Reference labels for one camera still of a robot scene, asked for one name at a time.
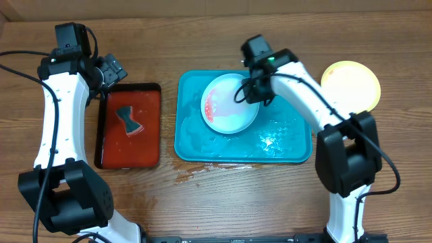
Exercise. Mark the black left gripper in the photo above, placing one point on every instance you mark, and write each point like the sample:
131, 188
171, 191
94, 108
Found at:
111, 69

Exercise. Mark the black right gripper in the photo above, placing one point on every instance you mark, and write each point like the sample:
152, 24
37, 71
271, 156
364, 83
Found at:
252, 96

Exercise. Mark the light blue plate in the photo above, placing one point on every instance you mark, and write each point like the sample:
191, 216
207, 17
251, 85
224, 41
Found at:
219, 109

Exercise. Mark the orange green scrub sponge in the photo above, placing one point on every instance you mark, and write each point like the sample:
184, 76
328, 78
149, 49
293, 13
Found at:
131, 126

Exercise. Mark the yellow-green plate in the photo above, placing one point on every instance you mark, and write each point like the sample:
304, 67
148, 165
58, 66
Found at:
353, 85

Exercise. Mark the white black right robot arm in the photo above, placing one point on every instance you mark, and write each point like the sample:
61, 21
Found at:
348, 154

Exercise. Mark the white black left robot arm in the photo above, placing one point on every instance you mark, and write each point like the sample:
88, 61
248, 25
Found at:
64, 192

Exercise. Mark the teal plastic serving tray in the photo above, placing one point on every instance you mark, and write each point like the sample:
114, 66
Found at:
277, 135

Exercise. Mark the black tray with red water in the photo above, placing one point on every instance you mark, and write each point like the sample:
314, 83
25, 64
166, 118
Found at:
114, 149

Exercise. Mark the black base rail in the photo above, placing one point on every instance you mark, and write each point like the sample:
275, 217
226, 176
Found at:
298, 238

